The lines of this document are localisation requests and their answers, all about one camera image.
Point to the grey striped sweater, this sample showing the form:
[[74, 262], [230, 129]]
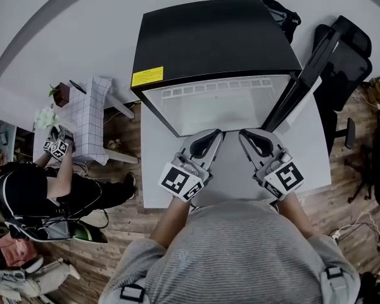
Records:
[[240, 249]]

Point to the black mini fridge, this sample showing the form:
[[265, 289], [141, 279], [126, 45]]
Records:
[[209, 36]]

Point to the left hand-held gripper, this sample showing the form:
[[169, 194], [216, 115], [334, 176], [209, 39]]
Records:
[[177, 180]]

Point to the small beige ornament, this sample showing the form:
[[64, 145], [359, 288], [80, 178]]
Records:
[[114, 143]]

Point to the potted plant brown pot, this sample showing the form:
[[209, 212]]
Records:
[[61, 95]]

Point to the black shoulder bag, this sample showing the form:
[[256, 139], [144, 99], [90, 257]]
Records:
[[288, 21]]

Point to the yellow warning label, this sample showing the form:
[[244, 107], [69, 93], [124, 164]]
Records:
[[147, 76]]

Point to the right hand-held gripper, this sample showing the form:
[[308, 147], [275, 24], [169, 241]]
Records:
[[285, 177]]

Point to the white wire fridge shelf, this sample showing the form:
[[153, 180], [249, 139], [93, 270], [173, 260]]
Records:
[[223, 89]]

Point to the black grey backpack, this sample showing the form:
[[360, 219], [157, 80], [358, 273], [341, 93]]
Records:
[[50, 233]]

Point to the pink bag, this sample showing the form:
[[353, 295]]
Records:
[[17, 250]]

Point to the black office chair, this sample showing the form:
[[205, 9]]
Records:
[[351, 71]]

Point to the white flower bouquet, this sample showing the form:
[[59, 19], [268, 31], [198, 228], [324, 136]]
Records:
[[46, 117]]

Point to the person's right forearm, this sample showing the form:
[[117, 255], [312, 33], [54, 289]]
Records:
[[299, 217]]

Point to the person's left forearm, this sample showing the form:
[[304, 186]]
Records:
[[172, 223]]

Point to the black picture frame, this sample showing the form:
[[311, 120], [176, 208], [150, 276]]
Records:
[[77, 86]]

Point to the white checked tablecloth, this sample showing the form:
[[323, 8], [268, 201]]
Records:
[[82, 122]]

